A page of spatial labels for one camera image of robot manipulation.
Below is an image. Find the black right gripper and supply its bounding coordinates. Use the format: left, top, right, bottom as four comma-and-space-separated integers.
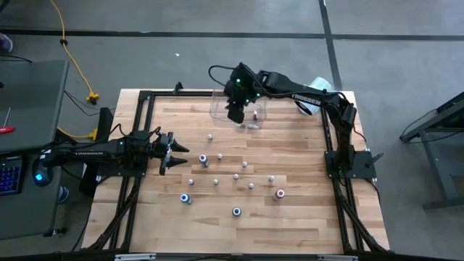
223, 64, 262, 123

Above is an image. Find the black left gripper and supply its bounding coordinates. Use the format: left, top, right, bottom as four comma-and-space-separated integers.
152, 131, 191, 176

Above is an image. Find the clear plastic bin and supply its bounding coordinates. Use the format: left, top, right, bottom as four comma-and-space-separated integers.
209, 88, 268, 131

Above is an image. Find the black flat panel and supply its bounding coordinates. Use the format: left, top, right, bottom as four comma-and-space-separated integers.
78, 107, 115, 197

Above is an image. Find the black glowing computer mouse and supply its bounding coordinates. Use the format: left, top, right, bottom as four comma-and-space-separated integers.
31, 158, 54, 188

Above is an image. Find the grey side desk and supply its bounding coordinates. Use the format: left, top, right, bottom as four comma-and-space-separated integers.
0, 59, 70, 241

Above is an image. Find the backlit black keyboard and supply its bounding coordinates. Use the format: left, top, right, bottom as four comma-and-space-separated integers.
0, 154, 25, 196

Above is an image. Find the dark metal table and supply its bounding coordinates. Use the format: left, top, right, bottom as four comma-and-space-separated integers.
399, 90, 464, 212

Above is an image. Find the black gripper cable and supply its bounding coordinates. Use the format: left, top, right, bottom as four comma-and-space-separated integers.
207, 64, 240, 90

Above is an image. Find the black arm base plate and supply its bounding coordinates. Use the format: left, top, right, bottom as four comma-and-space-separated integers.
324, 150, 384, 181
83, 159, 150, 179

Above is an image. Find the yellow extension cord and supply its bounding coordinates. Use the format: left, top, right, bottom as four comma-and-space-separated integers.
57, 126, 99, 141
49, 0, 102, 106

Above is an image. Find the silver metal bracket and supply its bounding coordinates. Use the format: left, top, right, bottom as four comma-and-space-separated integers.
114, 253, 157, 261
317, 254, 359, 261

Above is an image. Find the red handled screwdriver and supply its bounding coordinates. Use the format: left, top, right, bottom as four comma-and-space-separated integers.
0, 107, 17, 136

